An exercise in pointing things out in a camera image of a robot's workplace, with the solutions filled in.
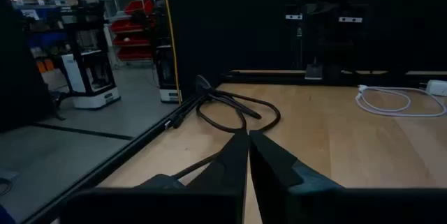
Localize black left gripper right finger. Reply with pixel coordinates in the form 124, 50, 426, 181
249, 129, 345, 224

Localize blue storage shelving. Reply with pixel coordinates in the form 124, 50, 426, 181
12, 0, 76, 75

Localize white USB cable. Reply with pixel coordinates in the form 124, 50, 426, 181
354, 84, 447, 118

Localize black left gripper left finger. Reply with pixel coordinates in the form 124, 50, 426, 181
186, 130, 250, 197

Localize grey metal mounting plate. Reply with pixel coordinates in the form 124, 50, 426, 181
305, 64, 324, 81

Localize black aluminium table frame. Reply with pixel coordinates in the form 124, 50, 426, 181
20, 70, 447, 224

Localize black power strip cable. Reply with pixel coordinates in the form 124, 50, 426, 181
194, 89, 282, 135

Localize black and white robot cart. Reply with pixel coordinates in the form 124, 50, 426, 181
149, 7, 182, 104
59, 0, 122, 110

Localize black partition with yellow edge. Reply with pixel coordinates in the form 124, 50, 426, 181
161, 0, 447, 89

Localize white USB charger block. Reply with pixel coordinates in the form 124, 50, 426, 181
425, 79, 447, 97

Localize rack of red bins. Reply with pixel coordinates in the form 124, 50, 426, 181
104, 0, 158, 68

